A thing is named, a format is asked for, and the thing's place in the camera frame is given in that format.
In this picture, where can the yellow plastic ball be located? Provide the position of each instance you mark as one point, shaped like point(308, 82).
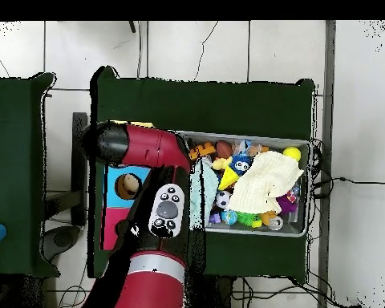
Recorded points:
point(292, 153)

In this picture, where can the black upright panel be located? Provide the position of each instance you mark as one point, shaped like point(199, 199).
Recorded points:
point(78, 199)

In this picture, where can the yellow cheese wedge toy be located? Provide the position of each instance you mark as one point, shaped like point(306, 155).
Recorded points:
point(227, 179)

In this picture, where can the wooden box with three holes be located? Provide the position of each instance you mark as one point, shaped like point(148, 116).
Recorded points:
point(112, 195)

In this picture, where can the dark green table cloth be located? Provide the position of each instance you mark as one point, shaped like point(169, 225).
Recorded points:
point(211, 102)
point(12, 160)

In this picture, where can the orange plastic building block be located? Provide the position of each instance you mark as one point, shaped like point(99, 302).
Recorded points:
point(202, 150)

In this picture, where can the brown toy basketball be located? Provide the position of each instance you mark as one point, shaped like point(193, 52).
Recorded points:
point(224, 149)

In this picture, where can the black and white soccer ball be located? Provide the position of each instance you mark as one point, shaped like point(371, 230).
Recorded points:
point(223, 199)

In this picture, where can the yellow plush duck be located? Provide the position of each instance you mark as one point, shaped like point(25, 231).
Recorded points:
point(218, 163)

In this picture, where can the blue spiky toy with eyes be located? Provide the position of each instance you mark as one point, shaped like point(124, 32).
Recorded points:
point(241, 163)

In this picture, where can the cream waffle cloth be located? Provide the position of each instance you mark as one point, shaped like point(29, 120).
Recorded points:
point(263, 183)

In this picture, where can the blue globe ball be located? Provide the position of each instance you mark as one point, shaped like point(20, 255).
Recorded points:
point(228, 217)

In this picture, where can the mint green waffle cloth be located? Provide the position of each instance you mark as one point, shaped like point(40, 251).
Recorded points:
point(208, 186)

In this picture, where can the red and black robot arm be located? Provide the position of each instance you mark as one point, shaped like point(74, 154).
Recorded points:
point(150, 288)

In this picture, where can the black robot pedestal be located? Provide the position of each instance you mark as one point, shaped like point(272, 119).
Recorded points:
point(218, 293)

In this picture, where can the dark grey floor base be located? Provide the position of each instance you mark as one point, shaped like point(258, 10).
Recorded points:
point(62, 239)

